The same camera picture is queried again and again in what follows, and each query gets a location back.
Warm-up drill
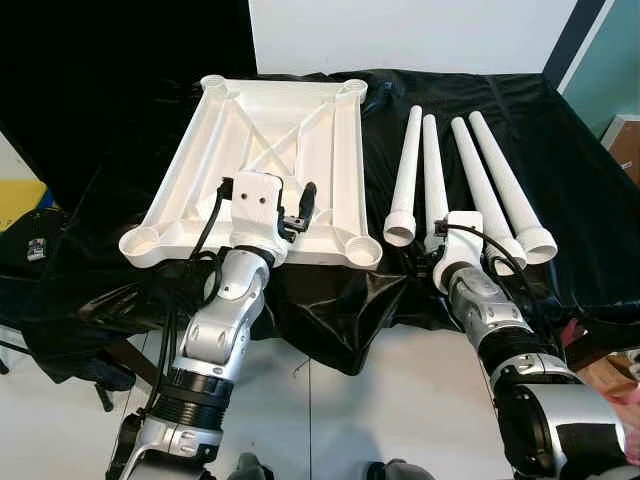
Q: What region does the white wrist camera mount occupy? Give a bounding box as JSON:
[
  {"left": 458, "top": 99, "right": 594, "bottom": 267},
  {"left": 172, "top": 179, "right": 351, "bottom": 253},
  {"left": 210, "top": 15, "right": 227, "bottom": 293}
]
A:
[
  {"left": 432, "top": 211, "right": 488, "bottom": 294},
  {"left": 228, "top": 171, "right": 293, "bottom": 251}
]

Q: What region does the black case with white label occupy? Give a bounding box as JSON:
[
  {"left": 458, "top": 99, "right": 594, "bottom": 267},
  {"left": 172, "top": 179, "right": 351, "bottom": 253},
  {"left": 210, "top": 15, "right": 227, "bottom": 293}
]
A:
[{"left": 0, "top": 205, "right": 71, "bottom": 331}]

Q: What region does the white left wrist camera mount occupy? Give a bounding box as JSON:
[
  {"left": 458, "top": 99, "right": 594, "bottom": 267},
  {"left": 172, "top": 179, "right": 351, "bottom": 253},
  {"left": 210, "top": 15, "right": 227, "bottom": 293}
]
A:
[{"left": 228, "top": 171, "right": 293, "bottom": 251}]

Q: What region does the brown wooden table leg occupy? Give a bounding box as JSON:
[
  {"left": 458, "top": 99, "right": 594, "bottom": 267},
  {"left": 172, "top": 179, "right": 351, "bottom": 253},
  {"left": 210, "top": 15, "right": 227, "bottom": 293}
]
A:
[
  {"left": 563, "top": 322, "right": 626, "bottom": 373},
  {"left": 98, "top": 338, "right": 166, "bottom": 396}
]

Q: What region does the pink plastic bag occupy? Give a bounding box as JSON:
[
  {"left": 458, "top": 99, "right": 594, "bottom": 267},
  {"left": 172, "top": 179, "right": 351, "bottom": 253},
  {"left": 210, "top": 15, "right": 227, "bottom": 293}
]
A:
[{"left": 558, "top": 318, "right": 640, "bottom": 469}]

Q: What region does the grey left robot foot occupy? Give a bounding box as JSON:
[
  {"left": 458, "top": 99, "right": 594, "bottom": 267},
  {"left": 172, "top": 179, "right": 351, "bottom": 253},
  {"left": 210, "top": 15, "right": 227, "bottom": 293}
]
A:
[{"left": 232, "top": 452, "right": 276, "bottom": 480}]

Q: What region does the grey right robot foot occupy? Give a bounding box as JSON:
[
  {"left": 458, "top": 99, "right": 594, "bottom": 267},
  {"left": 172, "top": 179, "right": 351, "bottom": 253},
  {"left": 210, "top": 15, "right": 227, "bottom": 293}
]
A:
[{"left": 365, "top": 458, "right": 426, "bottom": 480}]

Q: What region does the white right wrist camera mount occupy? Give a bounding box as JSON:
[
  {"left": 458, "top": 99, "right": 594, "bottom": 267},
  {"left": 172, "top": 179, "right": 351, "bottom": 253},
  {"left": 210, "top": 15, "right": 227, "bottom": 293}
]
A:
[{"left": 432, "top": 211, "right": 488, "bottom": 294}]

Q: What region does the white plastic table top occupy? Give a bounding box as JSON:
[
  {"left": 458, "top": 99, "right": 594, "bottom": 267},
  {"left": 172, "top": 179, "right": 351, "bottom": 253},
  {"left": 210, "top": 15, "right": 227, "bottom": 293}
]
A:
[{"left": 118, "top": 75, "right": 384, "bottom": 269}]

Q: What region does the brown cardboard box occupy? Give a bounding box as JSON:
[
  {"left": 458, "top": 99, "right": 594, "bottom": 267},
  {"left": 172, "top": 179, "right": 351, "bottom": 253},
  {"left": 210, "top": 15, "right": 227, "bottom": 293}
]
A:
[{"left": 600, "top": 113, "right": 640, "bottom": 186}]

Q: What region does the yellow board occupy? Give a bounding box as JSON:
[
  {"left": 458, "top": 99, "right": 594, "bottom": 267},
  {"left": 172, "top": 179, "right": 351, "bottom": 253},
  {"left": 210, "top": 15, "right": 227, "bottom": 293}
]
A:
[{"left": 0, "top": 178, "right": 46, "bottom": 231}]

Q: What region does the grey robot foot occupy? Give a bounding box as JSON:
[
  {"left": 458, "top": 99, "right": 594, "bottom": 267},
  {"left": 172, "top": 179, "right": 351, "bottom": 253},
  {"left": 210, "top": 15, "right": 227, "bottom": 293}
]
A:
[
  {"left": 365, "top": 458, "right": 426, "bottom": 480},
  {"left": 232, "top": 452, "right": 276, "bottom": 480}
]

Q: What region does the black shiny table cloth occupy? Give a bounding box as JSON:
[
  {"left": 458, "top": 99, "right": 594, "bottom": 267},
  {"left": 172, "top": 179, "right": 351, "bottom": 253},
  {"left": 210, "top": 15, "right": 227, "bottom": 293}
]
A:
[{"left": 20, "top": 68, "right": 640, "bottom": 376}]

